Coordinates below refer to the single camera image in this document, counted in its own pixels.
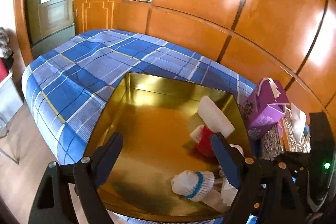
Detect white cloth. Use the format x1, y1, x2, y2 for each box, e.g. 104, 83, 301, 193
202, 144, 245, 213

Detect white sock blue stripe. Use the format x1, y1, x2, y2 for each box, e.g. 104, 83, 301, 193
171, 170, 215, 202

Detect red christmas stocking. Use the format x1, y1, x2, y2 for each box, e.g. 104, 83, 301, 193
190, 125, 215, 157

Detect ornate gold tissue box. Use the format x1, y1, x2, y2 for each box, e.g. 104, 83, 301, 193
260, 108, 311, 160

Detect white tissue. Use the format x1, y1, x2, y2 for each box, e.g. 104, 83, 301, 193
290, 103, 306, 143

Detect purple carton box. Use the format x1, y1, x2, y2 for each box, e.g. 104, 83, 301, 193
240, 78, 289, 141

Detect blue plaid tablecloth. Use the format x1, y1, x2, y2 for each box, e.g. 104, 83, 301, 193
21, 29, 259, 224

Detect gold metal tin tray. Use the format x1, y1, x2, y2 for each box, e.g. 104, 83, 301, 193
84, 72, 252, 222

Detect wooden wardrobe panels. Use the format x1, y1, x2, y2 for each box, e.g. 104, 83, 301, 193
113, 0, 335, 125

